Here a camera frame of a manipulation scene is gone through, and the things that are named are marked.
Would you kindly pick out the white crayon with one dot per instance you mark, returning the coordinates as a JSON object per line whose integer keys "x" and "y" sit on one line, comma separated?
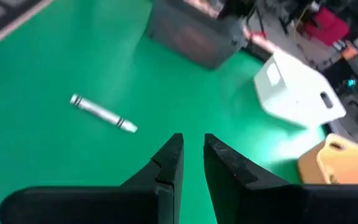
{"x": 104, "y": 113}

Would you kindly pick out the white plastic bin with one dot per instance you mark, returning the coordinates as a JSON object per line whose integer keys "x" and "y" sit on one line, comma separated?
{"x": 291, "y": 93}

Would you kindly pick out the dark green plastic bin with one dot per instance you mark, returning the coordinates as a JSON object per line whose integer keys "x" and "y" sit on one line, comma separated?
{"x": 197, "y": 40}

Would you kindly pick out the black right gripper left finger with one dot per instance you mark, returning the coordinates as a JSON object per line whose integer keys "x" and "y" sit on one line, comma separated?
{"x": 160, "y": 174}

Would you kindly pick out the red bag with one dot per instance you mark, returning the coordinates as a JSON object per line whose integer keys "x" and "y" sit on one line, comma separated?
{"x": 325, "y": 26}

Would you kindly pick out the green table mat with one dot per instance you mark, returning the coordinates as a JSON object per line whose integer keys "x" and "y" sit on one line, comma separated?
{"x": 73, "y": 155}

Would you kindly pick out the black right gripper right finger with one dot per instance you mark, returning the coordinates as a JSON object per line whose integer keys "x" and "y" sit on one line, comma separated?
{"x": 238, "y": 186}

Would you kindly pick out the black box with blue light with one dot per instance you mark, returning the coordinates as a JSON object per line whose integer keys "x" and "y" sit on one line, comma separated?
{"x": 350, "y": 82}

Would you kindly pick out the orange plastic bin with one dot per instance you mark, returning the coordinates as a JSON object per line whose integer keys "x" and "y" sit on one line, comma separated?
{"x": 346, "y": 161}

